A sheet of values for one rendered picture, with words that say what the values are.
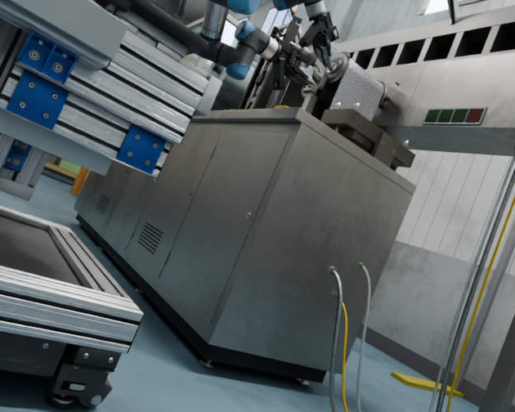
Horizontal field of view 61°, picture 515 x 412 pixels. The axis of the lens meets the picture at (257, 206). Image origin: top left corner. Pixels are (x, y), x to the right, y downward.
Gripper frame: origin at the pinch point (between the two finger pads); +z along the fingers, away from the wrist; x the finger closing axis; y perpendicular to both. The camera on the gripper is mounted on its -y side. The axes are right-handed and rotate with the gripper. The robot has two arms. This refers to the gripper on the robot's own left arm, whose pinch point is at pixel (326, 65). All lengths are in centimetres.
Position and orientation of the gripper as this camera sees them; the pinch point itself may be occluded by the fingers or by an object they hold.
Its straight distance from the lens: 193.3
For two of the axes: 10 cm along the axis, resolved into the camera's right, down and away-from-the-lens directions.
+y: 7.9, -4.7, 4.0
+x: -5.2, -1.6, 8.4
